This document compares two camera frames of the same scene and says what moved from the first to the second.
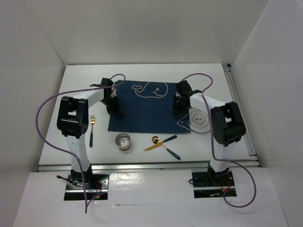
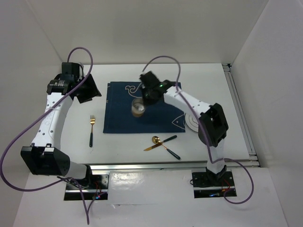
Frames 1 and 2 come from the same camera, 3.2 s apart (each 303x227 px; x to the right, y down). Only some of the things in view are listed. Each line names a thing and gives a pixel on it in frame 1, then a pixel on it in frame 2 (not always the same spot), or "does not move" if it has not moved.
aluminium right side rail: [230, 74] does not move
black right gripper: [175, 110] -> [148, 101]
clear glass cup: [123, 141] -> [138, 107]
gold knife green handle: [161, 143] does not move
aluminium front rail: [156, 166] does not move
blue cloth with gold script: [147, 107] does not move
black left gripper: [115, 110] -> [92, 91]
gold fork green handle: [92, 121] does not move
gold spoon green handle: [156, 140] does not move
